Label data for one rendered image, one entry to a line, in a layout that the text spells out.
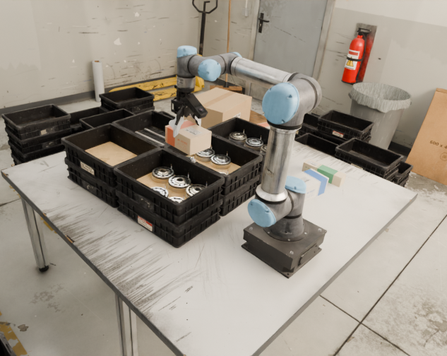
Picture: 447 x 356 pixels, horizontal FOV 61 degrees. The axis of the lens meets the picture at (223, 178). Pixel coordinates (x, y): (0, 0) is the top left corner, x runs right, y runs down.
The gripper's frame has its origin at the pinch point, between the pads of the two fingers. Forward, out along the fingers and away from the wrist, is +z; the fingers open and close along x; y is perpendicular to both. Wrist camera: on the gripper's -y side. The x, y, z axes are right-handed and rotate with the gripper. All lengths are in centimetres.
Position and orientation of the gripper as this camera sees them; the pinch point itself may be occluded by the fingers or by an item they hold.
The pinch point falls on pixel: (188, 133)
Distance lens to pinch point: 164.6
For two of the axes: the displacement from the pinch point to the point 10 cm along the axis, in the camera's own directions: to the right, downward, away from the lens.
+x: -6.9, 3.3, -6.4
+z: -0.7, 8.5, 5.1
